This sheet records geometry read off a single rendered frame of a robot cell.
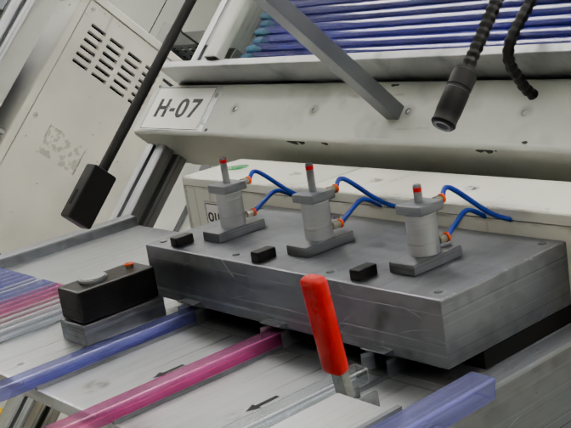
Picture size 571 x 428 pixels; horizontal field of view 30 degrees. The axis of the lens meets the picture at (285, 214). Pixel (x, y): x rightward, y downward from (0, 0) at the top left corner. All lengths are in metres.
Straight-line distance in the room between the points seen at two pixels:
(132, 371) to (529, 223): 0.31
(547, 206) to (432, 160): 0.22
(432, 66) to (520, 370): 0.38
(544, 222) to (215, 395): 0.26
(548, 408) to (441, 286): 0.10
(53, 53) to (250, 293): 1.32
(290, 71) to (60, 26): 1.06
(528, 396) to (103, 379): 0.31
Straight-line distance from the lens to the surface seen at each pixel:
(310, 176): 0.81
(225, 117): 1.20
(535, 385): 0.70
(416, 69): 1.00
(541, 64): 0.91
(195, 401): 0.74
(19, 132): 2.06
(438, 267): 0.74
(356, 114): 1.04
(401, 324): 0.71
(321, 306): 0.59
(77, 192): 0.80
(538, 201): 0.81
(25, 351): 0.92
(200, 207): 1.09
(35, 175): 2.08
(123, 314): 0.90
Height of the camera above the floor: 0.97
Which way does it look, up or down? 15 degrees up
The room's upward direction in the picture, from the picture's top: 25 degrees clockwise
